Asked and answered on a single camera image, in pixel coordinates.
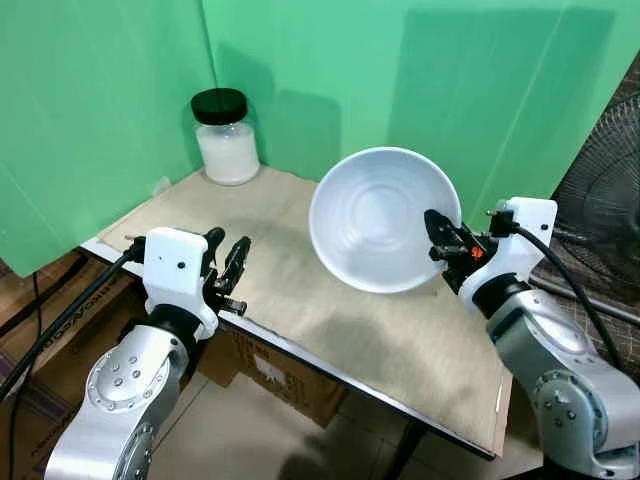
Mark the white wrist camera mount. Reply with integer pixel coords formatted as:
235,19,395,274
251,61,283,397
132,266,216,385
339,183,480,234
458,197,558,301
143,228,219,341

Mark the brown plaid chair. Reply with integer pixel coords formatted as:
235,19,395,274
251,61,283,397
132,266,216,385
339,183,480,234
530,55,640,373

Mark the green backdrop screen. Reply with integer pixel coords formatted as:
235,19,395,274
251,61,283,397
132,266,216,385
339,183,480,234
0,0,640,279

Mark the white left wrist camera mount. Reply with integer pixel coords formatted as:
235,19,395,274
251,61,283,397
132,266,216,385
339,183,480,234
143,228,219,341

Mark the cardboard box with white print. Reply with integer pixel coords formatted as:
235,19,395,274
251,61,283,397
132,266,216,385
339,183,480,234
195,325,351,429

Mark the brown cardboard box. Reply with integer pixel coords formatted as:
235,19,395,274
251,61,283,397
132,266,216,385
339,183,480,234
0,250,141,401

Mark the black electric fan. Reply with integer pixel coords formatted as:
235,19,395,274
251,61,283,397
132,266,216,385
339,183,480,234
550,90,640,291

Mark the black table leg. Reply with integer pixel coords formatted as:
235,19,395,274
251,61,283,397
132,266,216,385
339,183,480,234
385,420,431,480

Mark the white bowl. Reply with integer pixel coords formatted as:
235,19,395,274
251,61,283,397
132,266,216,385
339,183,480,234
308,147,463,294

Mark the glass jar with black lid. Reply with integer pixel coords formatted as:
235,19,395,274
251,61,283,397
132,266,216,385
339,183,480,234
191,88,262,187

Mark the beige table mat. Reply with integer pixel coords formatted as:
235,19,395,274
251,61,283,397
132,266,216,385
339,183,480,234
97,165,513,458

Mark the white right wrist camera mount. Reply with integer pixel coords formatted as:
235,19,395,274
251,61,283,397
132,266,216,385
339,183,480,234
458,197,558,301

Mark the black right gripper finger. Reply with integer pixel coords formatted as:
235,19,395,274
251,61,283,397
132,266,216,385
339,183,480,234
424,208,459,247

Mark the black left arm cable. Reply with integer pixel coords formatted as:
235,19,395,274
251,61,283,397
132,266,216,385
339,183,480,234
0,238,146,401

